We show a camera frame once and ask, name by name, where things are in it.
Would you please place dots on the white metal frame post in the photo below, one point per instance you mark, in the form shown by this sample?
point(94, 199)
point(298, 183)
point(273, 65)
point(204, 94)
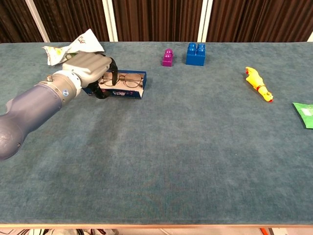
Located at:
point(110, 22)
point(37, 19)
point(311, 38)
point(205, 19)

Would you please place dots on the blue cardboard glasses case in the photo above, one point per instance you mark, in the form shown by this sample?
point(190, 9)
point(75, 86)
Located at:
point(127, 94)

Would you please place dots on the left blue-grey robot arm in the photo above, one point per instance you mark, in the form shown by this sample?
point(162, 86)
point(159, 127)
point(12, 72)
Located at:
point(36, 107)

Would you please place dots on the purple toy brick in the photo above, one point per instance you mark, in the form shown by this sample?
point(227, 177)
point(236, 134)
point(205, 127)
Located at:
point(167, 60)

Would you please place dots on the blue toy brick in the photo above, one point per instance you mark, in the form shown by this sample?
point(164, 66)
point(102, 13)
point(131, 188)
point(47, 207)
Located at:
point(195, 58)

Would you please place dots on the teal table cloth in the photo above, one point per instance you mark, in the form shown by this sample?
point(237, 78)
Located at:
point(171, 147)

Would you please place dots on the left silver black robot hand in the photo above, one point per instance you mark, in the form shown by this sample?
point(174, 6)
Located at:
point(88, 66)

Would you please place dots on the green foil packet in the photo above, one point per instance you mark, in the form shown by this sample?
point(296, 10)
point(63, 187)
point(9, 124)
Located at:
point(305, 115)

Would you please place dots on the thin-framed eyeglasses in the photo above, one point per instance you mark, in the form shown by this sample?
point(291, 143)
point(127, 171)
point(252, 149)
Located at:
point(132, 80)

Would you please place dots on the crumpled white snack bag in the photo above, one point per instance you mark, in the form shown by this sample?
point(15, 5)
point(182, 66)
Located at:
point(80, 44)

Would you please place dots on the dark brown pleated curtain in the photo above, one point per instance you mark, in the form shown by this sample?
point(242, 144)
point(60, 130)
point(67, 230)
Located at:
point(156, 19)
point(73, 17)
point(14, 19)
point(256, 19)

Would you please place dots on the yellow rubber chicken toy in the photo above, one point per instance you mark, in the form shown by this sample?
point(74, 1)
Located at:
point(255, 79)

